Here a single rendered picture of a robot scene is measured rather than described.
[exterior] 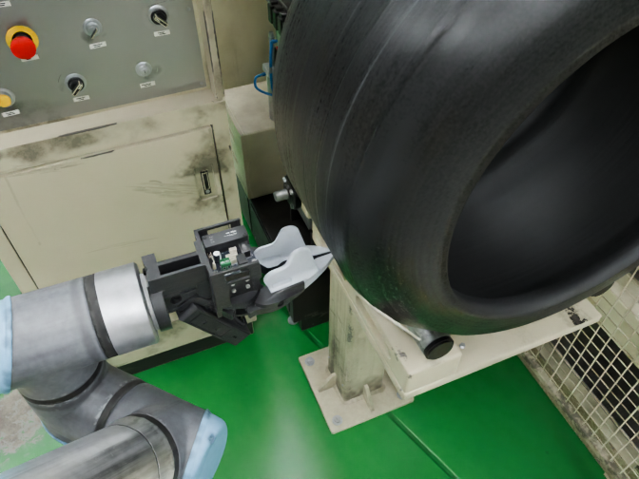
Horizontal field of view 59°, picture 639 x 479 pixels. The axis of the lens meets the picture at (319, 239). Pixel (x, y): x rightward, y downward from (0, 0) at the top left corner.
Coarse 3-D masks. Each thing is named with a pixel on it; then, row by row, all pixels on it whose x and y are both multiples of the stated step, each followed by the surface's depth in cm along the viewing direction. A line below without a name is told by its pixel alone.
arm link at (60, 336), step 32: (64, 288) 56; (0, 320) 53; (32, 320) 53; (64, 320) 54; (96, 320) 55; (0, 352) 52; (32, 352) 53; (64, 352) 54; (96, 352) 56; (0, 384) 53; (32, 384) 55; (64, 384) 57
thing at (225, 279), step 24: (216, 240) 60; (240, 240) 60; (144, 264) 57; (168, 264) 57; (192, 264) 59; (216, 264) 59; (240, 264) 58; (168, 288) 57; (192, 288) 60; (216, 288) 58; (240, 288) 61; (168, 312) 60; (216, 312) 62; (240, 312) 62
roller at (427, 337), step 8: (408, 328) 79; (416, 328) 77; (424, 336) 76; (432, 336) 75; (440, 336) 75; (448, 336) 76; (424, 344) 76; (432, 344) 75; (440, 344) 75; (448, 344) 76; (424, 352) 76; (432, 352) 75; (440, 352) 76; (448, 352) 77
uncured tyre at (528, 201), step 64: (320, 0) 52; (384, 0) 45; (448, 0) 41; (512, 0) 40; (576, 0) 39; (320, 64) 52; (384, 64) 44; (448, 64) 42; (512, 64) 41; (576, 64) 42; (320, 128) 52; (384, 128) 45; (448, 128) 43; (512, 128) 44; (576, 128) 90; (320, 192) 55; (384, 192) 48; (448, 192) 47; (512, 192) 93; (576, 192) 87; (384, 256) 53; (448, 256) 86; (512, 256) 86; (576, 256) 83; (448, 320) 65; (512, 320) 71
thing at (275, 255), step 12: (288, 228) 64; (276, 240) 64; (288, 240) 65; (300, 240) 65; (264, 252) 65; (276, 252) 65; (288, 252) 66; (312, 252) 67; (324, 252) 67; (264, 264) 65; (276, 264) 65
